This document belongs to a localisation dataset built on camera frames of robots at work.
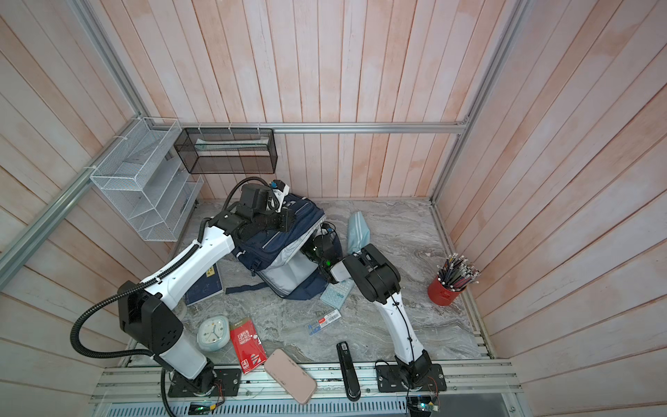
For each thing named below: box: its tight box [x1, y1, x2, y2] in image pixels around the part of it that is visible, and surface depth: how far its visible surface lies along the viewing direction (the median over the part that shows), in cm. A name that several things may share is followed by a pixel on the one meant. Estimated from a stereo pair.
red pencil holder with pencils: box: [427, 252, 482, 306], surface depth 82 cm
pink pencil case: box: [264, 348, 317, 405], surface depth 75 cm
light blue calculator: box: [319, 278, 355, 311], surface depth 92 cm
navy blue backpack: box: [225, 192, 330, 301], surface depth 85 cm
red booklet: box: [230, 317, 268, 375], surface depth 82 cm
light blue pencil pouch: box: [347, 211, 371, 255], surface depth 105 cm
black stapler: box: [336, 341, 362, 403], surface depth 74 cm
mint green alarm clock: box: [197, 314, 232, 352], surface depth 81 cm
